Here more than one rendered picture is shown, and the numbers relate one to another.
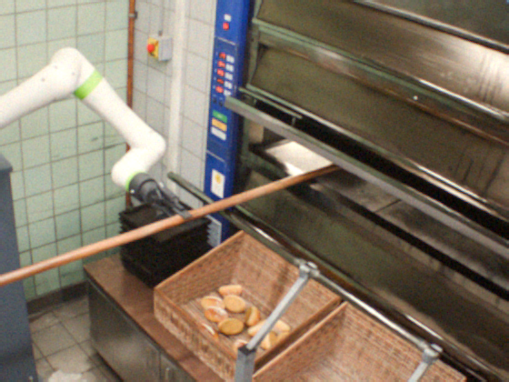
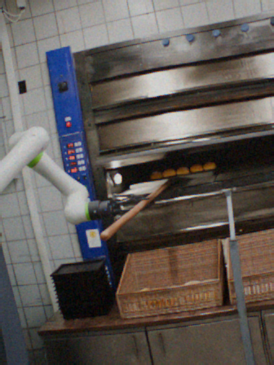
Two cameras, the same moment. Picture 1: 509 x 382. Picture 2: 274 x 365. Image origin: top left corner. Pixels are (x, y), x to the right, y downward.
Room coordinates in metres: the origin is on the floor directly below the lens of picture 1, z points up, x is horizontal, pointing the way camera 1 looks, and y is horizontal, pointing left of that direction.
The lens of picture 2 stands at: (-0.35, 1.71, 1.49)
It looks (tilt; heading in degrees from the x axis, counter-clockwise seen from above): 4 degrees down; 325
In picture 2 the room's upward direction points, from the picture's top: 11 degrees counter-clockwise
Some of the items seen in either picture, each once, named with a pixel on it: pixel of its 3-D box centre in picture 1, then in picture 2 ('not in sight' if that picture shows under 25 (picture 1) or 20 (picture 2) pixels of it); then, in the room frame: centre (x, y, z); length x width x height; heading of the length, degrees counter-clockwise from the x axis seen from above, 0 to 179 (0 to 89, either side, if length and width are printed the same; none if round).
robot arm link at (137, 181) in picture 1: (144, 187); (96, 210); (1.94, 0.35, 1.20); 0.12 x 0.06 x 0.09; 133
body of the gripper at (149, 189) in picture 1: (155, 196); (111, 208); (1.89, 0.30, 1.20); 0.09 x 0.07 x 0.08; 43
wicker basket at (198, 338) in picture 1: (244, 306); (173, 278); (1.96, -0.04, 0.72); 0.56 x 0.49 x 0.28; 44
